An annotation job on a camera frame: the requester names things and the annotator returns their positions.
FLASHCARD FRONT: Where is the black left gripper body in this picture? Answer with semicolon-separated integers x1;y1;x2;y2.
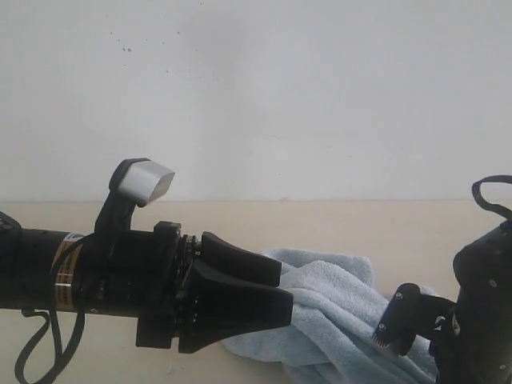
75;222;201;349

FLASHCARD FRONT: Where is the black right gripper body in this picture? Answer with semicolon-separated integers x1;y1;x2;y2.
436;221;511;383

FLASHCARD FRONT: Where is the light blue fleece towel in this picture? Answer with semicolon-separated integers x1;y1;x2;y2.
222;248;437;384

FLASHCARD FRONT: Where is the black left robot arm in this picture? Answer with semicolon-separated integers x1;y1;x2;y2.
1;217;293;354

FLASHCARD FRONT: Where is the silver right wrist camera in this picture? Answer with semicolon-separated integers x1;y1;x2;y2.
372;282;455;360

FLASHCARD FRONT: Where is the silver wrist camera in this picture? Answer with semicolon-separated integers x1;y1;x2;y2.
93;158;176;245
372;282;455;360

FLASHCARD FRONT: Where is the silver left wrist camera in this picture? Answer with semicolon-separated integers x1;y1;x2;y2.
93;158;176;245

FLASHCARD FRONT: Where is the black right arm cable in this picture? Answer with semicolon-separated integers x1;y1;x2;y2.
471;174;512;225

